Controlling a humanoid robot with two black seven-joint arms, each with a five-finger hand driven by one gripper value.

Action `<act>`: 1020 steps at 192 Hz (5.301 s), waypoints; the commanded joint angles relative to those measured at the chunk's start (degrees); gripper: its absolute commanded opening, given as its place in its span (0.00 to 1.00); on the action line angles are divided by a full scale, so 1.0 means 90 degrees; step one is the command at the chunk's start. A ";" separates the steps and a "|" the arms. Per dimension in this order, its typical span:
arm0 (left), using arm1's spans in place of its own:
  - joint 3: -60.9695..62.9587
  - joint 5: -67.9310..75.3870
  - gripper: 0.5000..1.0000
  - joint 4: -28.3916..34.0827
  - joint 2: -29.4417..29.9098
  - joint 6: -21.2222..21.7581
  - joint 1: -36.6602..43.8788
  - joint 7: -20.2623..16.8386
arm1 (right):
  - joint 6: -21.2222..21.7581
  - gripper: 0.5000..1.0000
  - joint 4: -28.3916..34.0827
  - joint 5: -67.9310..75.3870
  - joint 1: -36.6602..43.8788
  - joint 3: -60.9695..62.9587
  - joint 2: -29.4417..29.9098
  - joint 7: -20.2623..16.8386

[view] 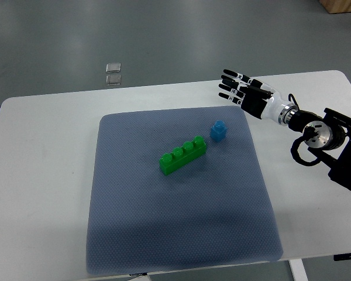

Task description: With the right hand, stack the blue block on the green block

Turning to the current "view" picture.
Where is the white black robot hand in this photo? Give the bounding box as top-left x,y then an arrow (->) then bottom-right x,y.
219,69 -> 298,125

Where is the small blue block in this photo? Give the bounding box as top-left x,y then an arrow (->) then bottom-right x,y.
209,120 -> 228,142

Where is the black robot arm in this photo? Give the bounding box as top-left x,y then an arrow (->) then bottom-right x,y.
280,107 -> 351,191

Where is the long green block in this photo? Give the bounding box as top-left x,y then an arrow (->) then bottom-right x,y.
159,136 -> 207,176

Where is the wooden box corner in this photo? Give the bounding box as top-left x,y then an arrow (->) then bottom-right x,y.
319,0 -> 351,14

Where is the blue-grey mesh mat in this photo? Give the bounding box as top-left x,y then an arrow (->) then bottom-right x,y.
86,106 -> 283,275

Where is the lower metal floor plate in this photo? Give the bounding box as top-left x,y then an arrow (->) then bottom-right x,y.
106,74 -> 122,85

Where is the metal floor plate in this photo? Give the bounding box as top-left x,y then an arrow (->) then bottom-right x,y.
105,62 -> 121,73
106,74 -> 122,85

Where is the upper metal floor plate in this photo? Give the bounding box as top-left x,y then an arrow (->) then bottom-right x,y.
105,62 -> 121,73

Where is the white table leg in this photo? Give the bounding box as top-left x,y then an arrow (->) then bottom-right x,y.
288,259 -> 308,281

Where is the black table control panel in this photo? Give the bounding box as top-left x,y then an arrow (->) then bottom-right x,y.
333,253 -> 351,262

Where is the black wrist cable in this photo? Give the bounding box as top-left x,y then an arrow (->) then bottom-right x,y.
287,93 -> 322,166

